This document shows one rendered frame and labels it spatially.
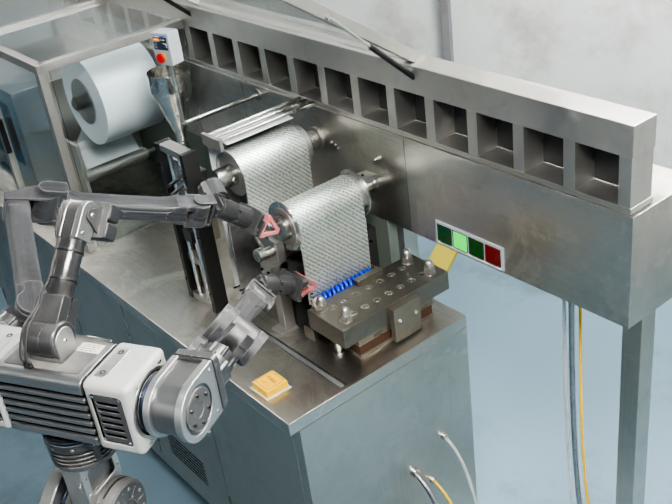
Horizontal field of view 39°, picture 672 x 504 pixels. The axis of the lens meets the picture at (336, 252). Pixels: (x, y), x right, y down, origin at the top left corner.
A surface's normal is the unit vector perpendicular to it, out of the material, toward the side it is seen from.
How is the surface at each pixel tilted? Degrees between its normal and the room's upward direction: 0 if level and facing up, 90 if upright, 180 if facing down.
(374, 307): 0
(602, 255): 90
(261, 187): 92
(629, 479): 90
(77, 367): 0
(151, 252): 0
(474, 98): 90
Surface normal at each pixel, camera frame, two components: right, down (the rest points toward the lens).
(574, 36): -0.37, 0.51
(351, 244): 0.63, 0.33
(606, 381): -0.12, -0.86
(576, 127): -0.77, 0.40
